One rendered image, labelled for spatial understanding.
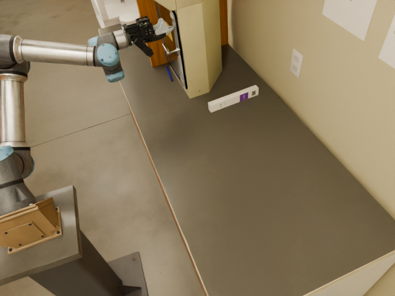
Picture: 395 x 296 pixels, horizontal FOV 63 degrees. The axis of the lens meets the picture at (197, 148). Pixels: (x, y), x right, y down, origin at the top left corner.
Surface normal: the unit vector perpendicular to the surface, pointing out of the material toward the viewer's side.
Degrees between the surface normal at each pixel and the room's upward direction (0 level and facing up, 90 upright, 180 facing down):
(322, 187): 0
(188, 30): 90
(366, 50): 90
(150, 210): 0
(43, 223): 90
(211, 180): 0
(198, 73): 90
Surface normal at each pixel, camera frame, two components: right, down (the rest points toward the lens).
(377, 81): -0.92, 0.34
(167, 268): -0.10, -0.66
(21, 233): 0.35, 0.69
